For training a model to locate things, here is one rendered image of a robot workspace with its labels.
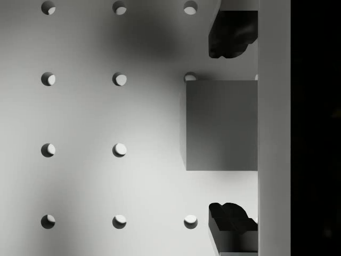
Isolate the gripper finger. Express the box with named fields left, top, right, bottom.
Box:
left=208, top=202, right=259, bottom=253
left=208, top=10, right=259, bottom=59

